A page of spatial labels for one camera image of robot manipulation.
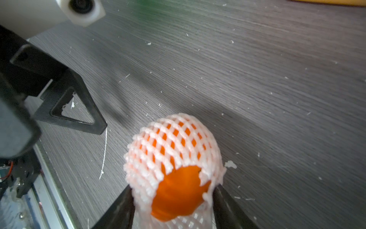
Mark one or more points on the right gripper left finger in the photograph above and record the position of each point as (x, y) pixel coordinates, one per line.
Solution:
(120, 214)

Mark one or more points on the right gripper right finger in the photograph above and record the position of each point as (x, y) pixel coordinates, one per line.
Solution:
(227, 213)

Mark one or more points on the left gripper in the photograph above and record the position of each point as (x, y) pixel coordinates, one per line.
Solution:
(25, 71)

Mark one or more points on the netted orange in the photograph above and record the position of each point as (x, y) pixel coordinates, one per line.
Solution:
(179, 194)

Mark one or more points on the yellow plastic tray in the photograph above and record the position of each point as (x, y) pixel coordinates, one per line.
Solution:
(357, 3)

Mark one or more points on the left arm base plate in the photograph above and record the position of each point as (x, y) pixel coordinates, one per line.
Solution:
(23, 172)

